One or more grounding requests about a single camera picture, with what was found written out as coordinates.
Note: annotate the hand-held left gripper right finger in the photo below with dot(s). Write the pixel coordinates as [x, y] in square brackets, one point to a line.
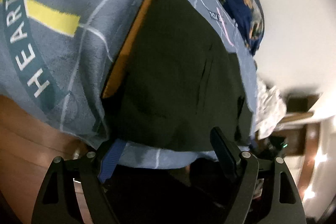
[226, 158]

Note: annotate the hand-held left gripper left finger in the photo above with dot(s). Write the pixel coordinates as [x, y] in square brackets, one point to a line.
[113, 158]

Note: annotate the black pants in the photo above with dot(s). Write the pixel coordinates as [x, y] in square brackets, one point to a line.
[170, 69]

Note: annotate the brown wooden cabinet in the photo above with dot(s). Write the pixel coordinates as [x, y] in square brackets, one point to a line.
[296, 132]

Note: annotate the white dotted cloth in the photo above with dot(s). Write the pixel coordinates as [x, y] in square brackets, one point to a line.
[270, 108]

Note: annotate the blue checked bed sheet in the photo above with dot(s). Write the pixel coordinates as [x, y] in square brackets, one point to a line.
[65, 43]

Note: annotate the brown wooden bed frame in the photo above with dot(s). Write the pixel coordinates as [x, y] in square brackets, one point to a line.
[29, 140]

